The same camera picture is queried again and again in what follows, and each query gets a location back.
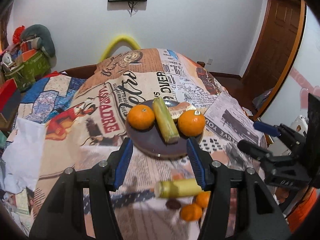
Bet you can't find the dark purple plate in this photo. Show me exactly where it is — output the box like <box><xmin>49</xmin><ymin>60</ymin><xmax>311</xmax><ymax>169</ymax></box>
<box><xmin>125</xmin><ymin>99</ymin><xmax>203</xmax><ymax>158</ymax></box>

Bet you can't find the pomelo segment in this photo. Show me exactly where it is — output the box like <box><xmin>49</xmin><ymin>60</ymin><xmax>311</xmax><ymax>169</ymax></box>
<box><xmin>168</xmin><ymin>102</ymin><xmax>196</xmax><ymax>122</ymax></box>

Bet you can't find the orange with sticker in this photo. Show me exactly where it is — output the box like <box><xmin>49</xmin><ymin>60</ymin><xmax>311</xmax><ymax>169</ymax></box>
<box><xmin>178</xmin><ymin>110</ymin><xmax>206</xmax><ymax>137</ymax></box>

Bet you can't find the sugarcane piece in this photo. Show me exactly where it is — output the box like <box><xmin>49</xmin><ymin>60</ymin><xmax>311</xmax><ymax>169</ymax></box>
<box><xmin>154</xmin><ymin>179</ymin><xmax>202</xmax><ymax>198</ymax></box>
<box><xmin>152</xmin><ymin>96</ymin><xmax>180</xmax><ymax>144</ymax></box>

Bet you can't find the orange without sticker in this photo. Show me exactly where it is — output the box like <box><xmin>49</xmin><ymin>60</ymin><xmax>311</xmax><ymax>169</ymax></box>
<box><xmin>126</xmin><ymin>105</ymin><xmax>155</xmax><ymax>131</ymax></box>

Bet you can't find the brown wooden door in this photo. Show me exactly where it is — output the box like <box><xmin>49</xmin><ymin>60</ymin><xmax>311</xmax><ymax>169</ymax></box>
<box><xmin>242</xmin><ymin>0</ymin><xmax>306</xmax><ymax>119</ymax></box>

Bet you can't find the grey plush toy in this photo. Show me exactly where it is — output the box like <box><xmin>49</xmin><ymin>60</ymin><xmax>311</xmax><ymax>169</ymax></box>
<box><xmin>20</xmin><ymin>24</ymin><xmax>55</xmax><ymax>58</ymax></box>

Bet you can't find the white wardrobe sliding door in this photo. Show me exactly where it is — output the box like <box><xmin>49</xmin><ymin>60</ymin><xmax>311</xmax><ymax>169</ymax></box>
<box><xmin>261</xmin><ymin>7</ymin><xmax>320</xmax><ymax>126</ymax></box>

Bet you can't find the blue patchwork quilt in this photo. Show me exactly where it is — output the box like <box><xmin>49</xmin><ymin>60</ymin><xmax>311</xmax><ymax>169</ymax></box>
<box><xmin>17</xmin><ymin>75</ymin><xmax>86</xmax><ymax>124</ymax></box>

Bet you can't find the green storage box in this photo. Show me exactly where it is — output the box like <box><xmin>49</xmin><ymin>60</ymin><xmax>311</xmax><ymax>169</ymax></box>
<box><xmin>4</xmin><ymin>51</ymin><xmax>51</xmax><ymax>92</ymax></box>

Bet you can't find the dark red grape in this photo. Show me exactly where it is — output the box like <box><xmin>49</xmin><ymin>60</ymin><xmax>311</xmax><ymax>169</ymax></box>
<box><xmin>165</xmin><ymin>198</ymin><xmax>182</xmax><ymax>210</ymax></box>

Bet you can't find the sugarcane piece front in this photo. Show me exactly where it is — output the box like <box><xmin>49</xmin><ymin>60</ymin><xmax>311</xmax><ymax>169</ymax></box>
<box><xmin>152</xmin><ymin>96</ymin><xmax>180</xmax><ymax>144</ymax></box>

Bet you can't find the yellow foam chair back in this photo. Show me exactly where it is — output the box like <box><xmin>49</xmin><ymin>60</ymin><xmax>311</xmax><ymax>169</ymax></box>
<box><xmin>99</xmin><ymin>35</ymin><xmax>141</xmax><ymax>62</ymax></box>

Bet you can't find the small mandarin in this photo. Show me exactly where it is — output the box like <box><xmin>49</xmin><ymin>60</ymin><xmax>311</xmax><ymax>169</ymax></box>
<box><xmin>195</xmin><ymin>191</ymin><xmax>210</xmax><ymax>209</ymax></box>
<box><xmin>180</xmin><ymin>203</ymin><xmax>202</xmax><ymax>222</ymax></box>

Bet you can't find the red box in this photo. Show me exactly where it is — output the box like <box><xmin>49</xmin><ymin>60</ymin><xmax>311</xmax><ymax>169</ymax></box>
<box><xmin>0</xmin><ymin>78</ymin><xmax>18</xmax><ymax>111</ymax></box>

